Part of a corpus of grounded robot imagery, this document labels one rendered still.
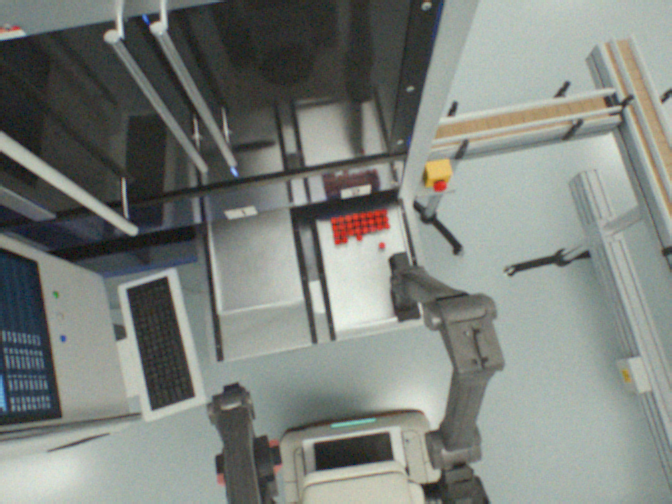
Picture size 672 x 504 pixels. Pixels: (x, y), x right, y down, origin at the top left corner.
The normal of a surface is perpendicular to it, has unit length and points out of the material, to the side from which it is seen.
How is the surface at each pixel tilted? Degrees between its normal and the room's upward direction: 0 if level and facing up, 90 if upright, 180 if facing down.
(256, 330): 0
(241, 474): 41
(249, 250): 0
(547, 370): 0
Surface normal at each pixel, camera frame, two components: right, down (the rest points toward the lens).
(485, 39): -0.04, -0.25
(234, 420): -0.07, -0.83
